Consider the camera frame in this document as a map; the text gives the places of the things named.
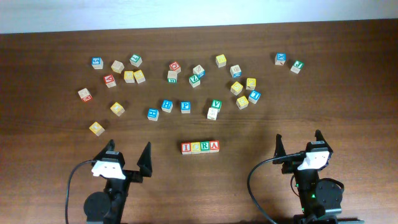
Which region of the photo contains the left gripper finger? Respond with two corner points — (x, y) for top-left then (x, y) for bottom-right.
(93, 139), (115, 161)
(137, 142), (152, 177)

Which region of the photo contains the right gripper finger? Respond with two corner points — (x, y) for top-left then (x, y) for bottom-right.
(315, 129), (329, 147)
(274, 134), (286, 158)

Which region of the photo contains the red letter I block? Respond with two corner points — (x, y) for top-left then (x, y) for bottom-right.
(181, 142), (192, 155)

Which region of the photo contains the yellow letter C block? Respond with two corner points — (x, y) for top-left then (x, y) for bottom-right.
(190, 142), (201, 154)

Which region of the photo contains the green letter R block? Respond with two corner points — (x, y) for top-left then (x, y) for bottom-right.
(200, 141), (210, 153)

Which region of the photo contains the red letter A block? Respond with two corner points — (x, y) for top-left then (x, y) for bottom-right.
(209, 141), (220, 152)

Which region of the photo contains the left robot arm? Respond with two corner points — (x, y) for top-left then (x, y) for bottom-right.
(83, 140), (152, 224)

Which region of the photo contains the yellow block near arm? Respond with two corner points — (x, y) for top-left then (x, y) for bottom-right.
(89, 121), (105, 136)

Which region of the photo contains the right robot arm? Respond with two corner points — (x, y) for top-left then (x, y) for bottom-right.
(272, 130), (364, 224)

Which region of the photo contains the yellow block lower left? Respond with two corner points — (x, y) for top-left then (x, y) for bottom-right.
(110, 102), (125, 116)

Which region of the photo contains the wooden block red side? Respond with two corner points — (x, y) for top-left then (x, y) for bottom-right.
(78, 88), (93, 102)

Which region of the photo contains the blue letter I block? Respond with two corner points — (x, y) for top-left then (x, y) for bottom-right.
(248, 90), (261, 104)

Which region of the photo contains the blue letter H block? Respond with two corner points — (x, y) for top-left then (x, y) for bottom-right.
(161, 100), (173, 113)

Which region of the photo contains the yellow block lower right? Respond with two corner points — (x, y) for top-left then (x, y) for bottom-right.
(236, 96), (249, 110)

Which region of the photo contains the red picture block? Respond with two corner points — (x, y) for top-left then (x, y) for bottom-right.
(103, 75), (116, 88)

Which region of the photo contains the blue letter P block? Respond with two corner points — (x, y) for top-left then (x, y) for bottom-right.
(180, 101), (191, 114)

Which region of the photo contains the yellow block left pair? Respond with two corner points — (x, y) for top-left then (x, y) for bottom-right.
(124, 71), (135, 83)

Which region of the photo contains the yellow block pair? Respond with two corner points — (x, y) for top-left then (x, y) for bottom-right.
(124, 71), (135, 83)
(133, 70), (146, 83)

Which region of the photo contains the green letter J block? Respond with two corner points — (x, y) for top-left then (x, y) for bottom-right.
(290, 60), (305, 74)

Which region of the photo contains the yellow block upright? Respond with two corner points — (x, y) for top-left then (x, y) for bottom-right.
(246, 78), (256, 90)

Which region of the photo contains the yellow block tilted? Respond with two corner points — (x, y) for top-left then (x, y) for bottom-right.
(230, 82), (243, 95)

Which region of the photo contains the yellow block right pair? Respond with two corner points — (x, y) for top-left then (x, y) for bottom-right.
(133, 70), (146, 83)

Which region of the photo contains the white wooden block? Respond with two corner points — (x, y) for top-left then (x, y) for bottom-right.
(207, 108), (218, 120)

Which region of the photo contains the plain wooden block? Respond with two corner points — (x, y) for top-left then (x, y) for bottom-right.
(111, 60), (124, 73)

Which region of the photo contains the green letter V block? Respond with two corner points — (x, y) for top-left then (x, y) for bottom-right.
(211, 100), (222, 112)

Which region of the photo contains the blue block far left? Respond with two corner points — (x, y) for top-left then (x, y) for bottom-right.
(91, 57), (104, 70)

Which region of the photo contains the blue letter X block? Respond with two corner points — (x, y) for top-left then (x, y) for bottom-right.
(274, 52), (287, 65)

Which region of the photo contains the green letter L block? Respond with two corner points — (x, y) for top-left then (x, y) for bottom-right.
(129, 54), (142, 67)

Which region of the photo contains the wooden block green side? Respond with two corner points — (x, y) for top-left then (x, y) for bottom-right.
(167, 70), (178, 83)

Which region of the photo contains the wooden block blue front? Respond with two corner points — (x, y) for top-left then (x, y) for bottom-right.
(230, 65), (242, 78)

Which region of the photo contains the green letter Z block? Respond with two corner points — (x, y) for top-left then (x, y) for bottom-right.
(189, 75), (200, 88)

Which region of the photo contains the red letter G block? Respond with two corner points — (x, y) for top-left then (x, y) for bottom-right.
(169, 61), (181, 73)

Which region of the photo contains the wooden block blue side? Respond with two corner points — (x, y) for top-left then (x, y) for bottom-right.
(193, 65), (205, 79)

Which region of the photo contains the yellow block top centre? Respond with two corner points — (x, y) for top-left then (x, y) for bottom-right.
(216, 54), (227, 68)

